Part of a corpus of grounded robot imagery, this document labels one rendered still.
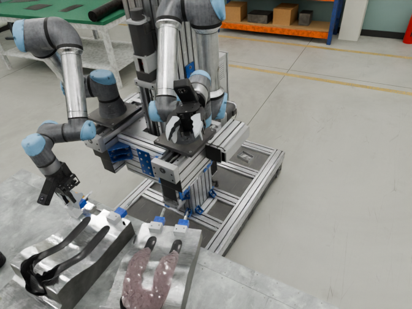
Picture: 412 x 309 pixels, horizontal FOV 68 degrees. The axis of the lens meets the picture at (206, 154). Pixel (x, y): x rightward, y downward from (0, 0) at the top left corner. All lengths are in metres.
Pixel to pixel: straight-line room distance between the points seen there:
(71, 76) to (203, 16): 0.55
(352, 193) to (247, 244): 1.00
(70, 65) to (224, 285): 1.01
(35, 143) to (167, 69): 0.53
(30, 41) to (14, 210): 0.83
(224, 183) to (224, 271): 1.22
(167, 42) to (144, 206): 1.45
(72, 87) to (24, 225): 0.72
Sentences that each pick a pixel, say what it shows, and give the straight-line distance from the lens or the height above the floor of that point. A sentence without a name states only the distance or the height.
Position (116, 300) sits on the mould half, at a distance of 1.21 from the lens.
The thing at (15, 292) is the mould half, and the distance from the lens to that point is 1.40.
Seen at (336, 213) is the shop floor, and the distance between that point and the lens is 2.60.
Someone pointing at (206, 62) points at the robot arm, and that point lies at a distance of 1.25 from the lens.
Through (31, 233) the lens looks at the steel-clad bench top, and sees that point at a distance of 1.64.
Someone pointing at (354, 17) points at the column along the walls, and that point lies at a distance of 5.72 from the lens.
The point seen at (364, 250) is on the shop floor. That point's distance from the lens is 2.45.
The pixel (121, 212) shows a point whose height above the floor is 0.90.
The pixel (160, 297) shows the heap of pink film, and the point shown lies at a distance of 1.15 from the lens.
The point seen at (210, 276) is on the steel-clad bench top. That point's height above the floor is 0.80.
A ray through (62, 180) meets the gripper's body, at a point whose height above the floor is 1.09.
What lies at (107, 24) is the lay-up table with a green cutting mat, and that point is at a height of 0.85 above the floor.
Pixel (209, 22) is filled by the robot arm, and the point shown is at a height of 1.58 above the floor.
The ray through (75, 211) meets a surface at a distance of 1.43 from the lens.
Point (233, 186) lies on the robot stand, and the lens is 2.38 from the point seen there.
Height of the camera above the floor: 1.91
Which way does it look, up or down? 40 degrees down
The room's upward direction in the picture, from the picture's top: 5 degrees counter-clockwise
